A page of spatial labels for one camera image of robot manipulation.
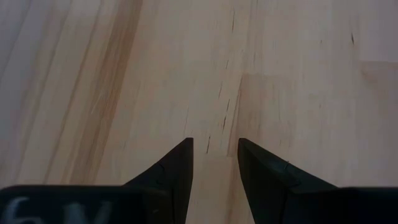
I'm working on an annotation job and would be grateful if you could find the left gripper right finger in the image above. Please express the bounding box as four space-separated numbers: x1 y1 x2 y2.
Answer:
237 138 339 224

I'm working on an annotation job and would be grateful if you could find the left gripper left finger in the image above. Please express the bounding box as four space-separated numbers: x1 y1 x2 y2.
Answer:
123 137 195 224

